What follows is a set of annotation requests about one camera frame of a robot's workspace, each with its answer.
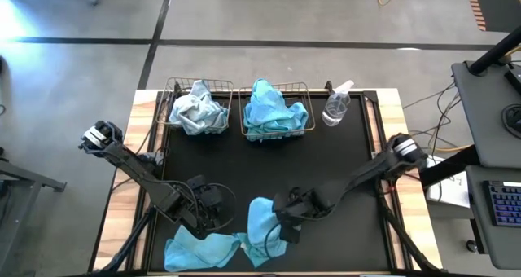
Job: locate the white paper sheet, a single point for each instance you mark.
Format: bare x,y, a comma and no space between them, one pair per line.
452,191

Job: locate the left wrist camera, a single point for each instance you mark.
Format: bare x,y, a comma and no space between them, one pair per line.
205,195

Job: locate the grey desk top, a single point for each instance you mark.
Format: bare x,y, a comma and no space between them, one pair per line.
509,244
480,118

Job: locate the black pole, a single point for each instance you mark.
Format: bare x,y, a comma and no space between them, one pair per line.
494,51

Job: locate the black desk leg beam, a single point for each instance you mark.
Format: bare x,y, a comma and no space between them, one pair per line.
447,167

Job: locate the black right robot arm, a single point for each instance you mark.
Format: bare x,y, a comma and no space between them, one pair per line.
366,173

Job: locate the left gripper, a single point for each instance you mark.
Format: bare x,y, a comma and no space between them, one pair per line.
183,207

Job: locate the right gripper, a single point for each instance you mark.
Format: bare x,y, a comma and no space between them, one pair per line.
299,205

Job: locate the round black device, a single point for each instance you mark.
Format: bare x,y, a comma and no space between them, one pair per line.
513,120

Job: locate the teal microfiber towel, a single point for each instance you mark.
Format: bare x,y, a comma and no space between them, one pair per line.
268,98

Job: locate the black metal table frame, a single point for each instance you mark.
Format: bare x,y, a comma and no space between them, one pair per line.
376,122

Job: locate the clear plastic spray bottle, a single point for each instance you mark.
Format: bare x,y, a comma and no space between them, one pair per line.
335,110

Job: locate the black diagonal frame strut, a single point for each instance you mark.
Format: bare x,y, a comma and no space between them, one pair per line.
130,240
401,234

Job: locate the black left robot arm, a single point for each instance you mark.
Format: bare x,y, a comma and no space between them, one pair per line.
134,167

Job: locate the grey metal furniture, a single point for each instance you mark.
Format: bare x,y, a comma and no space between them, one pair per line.
16,228

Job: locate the striped edge floor mat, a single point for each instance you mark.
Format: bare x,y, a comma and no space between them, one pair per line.
500,8

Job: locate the blue microfiber towel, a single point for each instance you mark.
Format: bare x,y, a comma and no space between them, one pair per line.
260,220
293,122
195,250

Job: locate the blue backlit keyboard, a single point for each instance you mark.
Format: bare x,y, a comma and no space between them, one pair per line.
504,203

